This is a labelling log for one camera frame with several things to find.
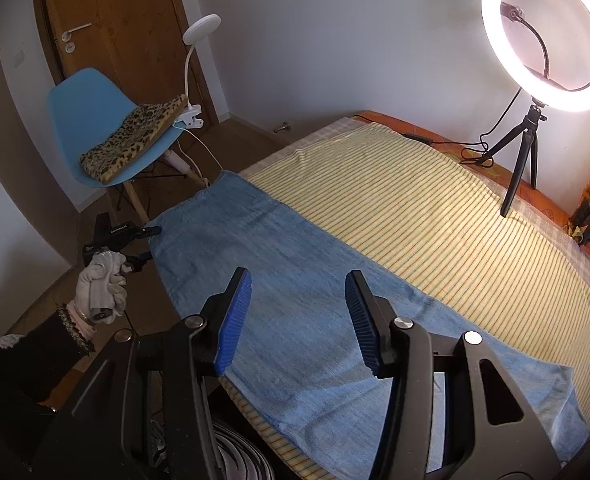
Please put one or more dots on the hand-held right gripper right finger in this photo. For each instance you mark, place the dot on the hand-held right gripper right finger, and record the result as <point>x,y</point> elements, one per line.
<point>362,325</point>

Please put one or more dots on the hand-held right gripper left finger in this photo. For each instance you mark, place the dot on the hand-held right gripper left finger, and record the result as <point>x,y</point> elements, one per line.
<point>232,320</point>

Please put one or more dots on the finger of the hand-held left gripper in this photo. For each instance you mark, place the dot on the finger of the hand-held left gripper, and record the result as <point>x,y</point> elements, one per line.
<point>139,261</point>
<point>149,232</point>

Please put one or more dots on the blue denim pants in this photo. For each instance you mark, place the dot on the blue denim pants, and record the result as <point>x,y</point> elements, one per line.
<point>300,270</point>

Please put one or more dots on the person's left forearm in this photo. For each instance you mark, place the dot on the person's left forearm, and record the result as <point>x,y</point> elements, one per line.
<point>25,360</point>

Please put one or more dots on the person's left hand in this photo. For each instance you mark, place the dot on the person's left hand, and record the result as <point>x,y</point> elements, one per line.
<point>97,277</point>

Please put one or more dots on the leopard print cushion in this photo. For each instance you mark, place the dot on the leopard print cushion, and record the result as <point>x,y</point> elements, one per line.
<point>130,140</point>

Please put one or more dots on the yellow striped sheet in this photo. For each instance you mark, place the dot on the yellow striped sheet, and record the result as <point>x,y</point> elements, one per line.
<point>400,210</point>

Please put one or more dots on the person's dark striped clothing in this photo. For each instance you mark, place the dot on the person's dark striped clothing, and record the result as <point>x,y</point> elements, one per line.
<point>245,452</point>

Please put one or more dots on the blue plastic chair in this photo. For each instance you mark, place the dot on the blue plastic chair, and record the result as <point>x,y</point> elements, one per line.
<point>85,105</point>

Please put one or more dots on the metal door stopper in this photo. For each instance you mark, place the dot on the metal door stopper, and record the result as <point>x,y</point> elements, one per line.
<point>281,127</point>

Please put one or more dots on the silver door lock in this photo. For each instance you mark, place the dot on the silver door lock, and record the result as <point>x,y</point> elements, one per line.
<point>70,47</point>

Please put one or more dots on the wooden door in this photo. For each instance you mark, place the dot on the wooden door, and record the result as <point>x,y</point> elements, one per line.
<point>125,20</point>

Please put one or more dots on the white clip lamp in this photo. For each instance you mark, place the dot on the white clip lamp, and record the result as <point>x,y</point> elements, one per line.
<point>202,25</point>

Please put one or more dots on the black mini tripod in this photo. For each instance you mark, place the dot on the black mini tripod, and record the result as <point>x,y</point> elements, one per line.
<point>520,160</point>

